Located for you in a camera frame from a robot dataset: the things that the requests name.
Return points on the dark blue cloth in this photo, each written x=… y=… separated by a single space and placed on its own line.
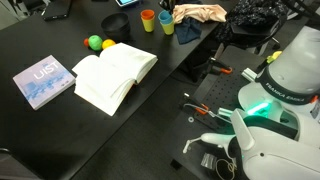
x=188 y=31

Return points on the small metal washer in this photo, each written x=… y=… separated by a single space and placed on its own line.
x=190 y=119

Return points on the peach crumpled cloth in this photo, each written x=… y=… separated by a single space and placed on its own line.
x=196 y=13

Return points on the black speckled jacket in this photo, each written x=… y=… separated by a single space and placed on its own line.
x=253 y=13

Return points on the black orange clamp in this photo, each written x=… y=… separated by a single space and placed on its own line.
x=216 y=68
x=196 y=106

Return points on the black bowl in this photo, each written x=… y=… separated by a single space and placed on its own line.
x=115 y=25

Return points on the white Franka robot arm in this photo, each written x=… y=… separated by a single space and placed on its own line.
x=293 y=66

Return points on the black flat device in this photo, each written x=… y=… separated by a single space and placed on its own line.
x=56 y=10

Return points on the yellow green tool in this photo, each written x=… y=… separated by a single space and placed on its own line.
x=274 y=56

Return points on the orange plastic cup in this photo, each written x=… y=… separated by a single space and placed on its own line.
x=147 y=14

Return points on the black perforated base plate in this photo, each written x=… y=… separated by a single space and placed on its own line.
x=226 y=90

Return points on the green ball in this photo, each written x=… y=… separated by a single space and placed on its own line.
x=95 y=42

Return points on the closed UIST book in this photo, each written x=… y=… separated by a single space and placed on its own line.
x=43 y=81

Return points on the yellow plastic cup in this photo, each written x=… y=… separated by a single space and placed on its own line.
x=148 y=25
x=168 y=29

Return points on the white tablet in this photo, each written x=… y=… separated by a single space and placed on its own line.
x=126 y=2

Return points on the long aluminium extrusion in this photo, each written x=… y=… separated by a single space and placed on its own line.
x=225 y=112

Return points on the open white book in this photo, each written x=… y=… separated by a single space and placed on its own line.
x=113 y=76

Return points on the short aluminium extrusion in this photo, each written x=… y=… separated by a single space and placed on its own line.
x=249 y=74

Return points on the small red ball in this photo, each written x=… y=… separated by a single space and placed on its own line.
x=86 y=42

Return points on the small grey plastic bag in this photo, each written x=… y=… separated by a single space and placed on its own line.
x=208 y=160

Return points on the yellow orange ball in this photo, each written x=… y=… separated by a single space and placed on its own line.
x=108 y=43

